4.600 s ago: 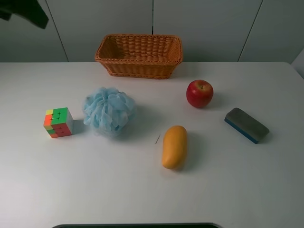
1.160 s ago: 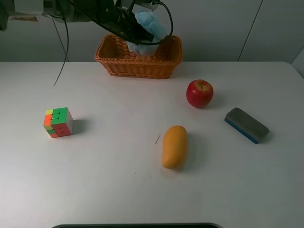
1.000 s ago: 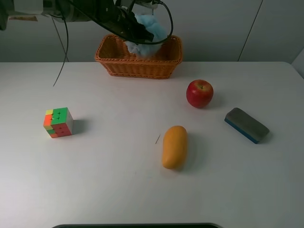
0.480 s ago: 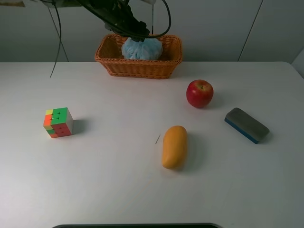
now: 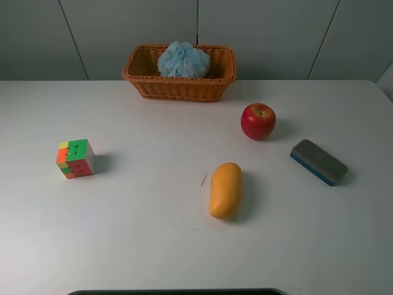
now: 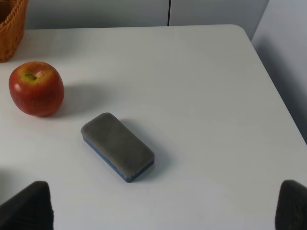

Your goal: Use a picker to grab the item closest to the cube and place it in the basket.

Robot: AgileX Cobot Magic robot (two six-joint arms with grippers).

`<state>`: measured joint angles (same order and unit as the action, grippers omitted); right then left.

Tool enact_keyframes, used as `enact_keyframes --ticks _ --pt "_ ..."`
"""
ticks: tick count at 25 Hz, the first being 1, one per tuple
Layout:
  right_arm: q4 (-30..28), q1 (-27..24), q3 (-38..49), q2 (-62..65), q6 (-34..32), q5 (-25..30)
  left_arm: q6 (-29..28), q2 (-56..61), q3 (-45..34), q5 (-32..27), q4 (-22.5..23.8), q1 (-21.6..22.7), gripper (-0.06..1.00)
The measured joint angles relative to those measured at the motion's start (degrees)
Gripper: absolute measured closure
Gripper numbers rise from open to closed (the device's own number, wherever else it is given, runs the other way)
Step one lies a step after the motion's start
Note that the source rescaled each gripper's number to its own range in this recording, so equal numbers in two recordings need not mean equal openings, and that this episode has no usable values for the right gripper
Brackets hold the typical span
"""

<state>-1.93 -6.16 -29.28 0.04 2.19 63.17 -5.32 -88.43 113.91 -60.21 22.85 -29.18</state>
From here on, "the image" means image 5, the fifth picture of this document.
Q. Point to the light blue bath loofah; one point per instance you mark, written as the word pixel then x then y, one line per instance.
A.
pixel 181 59

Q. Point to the orange wicker basket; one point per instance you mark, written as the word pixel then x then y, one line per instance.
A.
pixel 141 71

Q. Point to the colourful puzzle cube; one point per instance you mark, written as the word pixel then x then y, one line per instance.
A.
pixel 76 158

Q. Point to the yellow mango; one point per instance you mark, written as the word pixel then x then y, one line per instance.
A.
pixel 226 191

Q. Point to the red apple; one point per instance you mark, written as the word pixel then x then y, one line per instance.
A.
pixel 258 121

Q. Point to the grey blue board eraser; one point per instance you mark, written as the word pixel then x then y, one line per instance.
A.
pixel 319 162

